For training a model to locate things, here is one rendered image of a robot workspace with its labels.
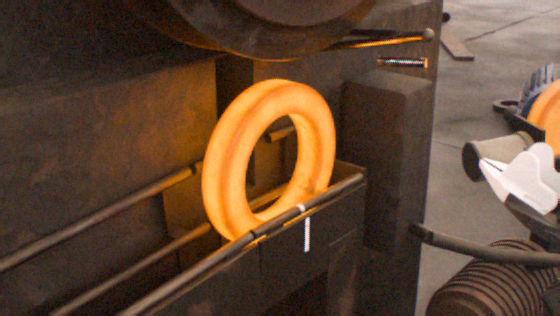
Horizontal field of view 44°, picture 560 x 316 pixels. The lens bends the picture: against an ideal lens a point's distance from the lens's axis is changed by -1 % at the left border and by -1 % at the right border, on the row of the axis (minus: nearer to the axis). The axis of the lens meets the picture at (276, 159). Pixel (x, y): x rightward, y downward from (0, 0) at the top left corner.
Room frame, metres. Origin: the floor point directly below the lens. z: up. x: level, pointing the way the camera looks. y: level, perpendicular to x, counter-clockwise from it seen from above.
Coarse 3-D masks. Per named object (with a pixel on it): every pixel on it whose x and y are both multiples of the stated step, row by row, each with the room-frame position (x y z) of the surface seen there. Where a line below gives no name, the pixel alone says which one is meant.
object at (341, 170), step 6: (336, 162) 0.79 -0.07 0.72; (342, 162) 0.79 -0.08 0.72; (336, 168) 0.79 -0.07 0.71; (342, 168) 0.78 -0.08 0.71; (348, 168) 0.78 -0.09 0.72; (354, 168) 0.77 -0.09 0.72; (360, 168) 0.77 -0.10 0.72; (336, 174) 0.79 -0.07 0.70; (342, 174) 0.78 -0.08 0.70; (348, 174) 0.78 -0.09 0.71; (330, 180) 0.80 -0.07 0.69; (336, 180) 0.79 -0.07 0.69; (330, 186) 0.80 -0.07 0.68; (354, 186) 0.77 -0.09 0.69
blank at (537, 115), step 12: (552, 84) 0.96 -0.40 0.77; (540, 96) 0.95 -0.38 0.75; (552, 96) 0.94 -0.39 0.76; (540, 108) 0.94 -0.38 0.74; (552, 108) 0.93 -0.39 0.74; (528, 120) 0.95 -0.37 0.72; (540, 120) 0.93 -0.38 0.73; (552, 120) 0.93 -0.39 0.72; (552, 132) 0.93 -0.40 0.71; (552, 144) 0.93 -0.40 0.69
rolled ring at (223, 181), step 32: (256, 96) 0.67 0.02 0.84; (288, 96) 0.69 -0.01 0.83; (320, 96) 0.74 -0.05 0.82; (224, 128) 0.65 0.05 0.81; (256, 128) 0.66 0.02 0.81; (320, 128) 0.74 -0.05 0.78; (224, 160) 0.63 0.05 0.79; (320, 160) 0.74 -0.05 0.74; (224, 192) 0.62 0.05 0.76; (288, 192) 0.73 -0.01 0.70; (320, 192) 0.74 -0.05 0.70; (224, 224) 0.63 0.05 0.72; (256, 224) 0.66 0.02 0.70
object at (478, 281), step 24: (504, 240) 0.93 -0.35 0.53; (528, 240) 0.93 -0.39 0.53; (480, 264) 0.86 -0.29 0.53; (504, 264) 0.85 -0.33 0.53; (456, 288) 0.80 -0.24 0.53; (480, 288) 0.79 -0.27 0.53; (504, 288) 0.80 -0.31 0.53; (528, 288) 0.82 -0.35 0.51; (432, 312) 0.80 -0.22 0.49; (456, 312) 0.78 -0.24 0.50; (480, 312) 0.76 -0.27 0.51; (504, 312) 0.76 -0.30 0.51; (528, 312) 0.79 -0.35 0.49
